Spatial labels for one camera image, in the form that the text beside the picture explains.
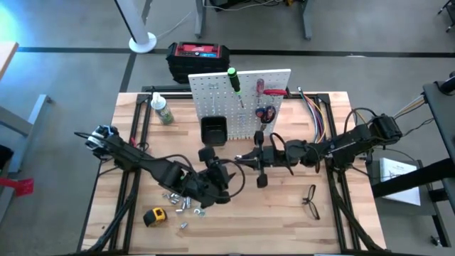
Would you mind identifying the metal multi-hook wrench rack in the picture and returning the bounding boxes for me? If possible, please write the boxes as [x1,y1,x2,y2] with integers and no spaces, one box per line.
[227,132,257,140]

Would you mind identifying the grey desk leg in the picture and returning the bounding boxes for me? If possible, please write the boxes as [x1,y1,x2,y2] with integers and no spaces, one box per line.
[194,0,208,39]
[301,0,314,41]

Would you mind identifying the black chair base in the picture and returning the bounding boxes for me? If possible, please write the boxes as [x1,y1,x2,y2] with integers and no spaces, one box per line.
[436,0,455,33]

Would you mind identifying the grey metal bench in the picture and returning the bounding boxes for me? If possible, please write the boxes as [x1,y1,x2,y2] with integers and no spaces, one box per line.
[0,94,53,175]

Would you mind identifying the yellow black tape measure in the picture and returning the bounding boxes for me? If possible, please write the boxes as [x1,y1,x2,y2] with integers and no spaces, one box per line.
[143,207,168,228]

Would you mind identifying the multicoloured wire bundle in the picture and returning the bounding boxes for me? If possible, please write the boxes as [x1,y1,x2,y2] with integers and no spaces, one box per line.
[297,86,328,143]

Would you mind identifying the white floor cable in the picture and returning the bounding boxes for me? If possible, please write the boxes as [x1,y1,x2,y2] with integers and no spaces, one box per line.
[156,10,193,40]

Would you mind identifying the red clear handled screwdriver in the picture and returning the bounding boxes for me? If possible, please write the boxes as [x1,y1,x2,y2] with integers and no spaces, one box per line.
[255,78,266,106]

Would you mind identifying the neighbouring wooden table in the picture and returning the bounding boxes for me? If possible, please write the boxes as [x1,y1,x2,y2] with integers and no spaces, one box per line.
[0,41,20,82]

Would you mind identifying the red black handled scissors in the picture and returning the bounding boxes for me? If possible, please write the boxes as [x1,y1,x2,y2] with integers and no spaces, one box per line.
[255,105,277,134]

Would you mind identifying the black metal stand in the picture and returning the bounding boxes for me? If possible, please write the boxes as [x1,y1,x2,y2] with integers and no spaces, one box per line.
[371,70,455,200]

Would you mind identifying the white metal peg board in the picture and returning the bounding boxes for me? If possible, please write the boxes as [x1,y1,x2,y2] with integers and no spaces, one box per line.
[187,68,291,142]

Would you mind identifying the red plastic piece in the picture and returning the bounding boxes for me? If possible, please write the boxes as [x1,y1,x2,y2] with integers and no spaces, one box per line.
[0,176,36,198]

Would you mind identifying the white paper booklet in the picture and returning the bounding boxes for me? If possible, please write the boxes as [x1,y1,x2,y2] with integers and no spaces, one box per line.
[378,156,422,207]

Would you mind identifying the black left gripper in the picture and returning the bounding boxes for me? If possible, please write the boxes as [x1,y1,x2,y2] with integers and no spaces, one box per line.
[191,146,237,209]

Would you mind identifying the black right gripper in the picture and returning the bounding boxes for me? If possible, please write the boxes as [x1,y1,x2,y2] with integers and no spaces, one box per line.
[235,130,287,188]

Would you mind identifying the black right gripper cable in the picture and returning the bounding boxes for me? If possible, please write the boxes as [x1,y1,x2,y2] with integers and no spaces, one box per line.
[269,132,296,176]

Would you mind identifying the grey side table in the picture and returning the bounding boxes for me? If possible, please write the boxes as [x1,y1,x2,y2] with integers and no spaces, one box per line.
[365,159,454,250]

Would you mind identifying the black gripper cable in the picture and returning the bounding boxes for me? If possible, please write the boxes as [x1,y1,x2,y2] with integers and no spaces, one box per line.
[269,132,296,176]
[213,159,247,200]

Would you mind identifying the red black tool case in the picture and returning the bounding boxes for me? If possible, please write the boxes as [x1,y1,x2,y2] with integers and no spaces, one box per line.
[166,41,231,85]

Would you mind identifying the black plastic peg board bin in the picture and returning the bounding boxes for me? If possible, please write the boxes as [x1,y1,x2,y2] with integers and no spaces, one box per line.
[200,115,229,147]

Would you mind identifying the black aluminium table frame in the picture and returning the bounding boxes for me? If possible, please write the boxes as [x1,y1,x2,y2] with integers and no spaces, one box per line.
[76,85,392,256]

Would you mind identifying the black framed eyeglasses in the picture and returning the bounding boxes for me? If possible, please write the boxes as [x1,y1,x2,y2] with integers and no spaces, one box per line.
[301,183,321,220]

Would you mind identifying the green white spray can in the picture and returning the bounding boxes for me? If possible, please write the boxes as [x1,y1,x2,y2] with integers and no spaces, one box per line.
[150,92,175,125]

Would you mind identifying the green black handled screwdriver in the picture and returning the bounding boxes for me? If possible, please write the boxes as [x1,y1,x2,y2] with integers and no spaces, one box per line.
[227,67,246,110]

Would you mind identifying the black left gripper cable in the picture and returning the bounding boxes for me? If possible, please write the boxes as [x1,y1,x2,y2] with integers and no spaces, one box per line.
[213,159,247,200]

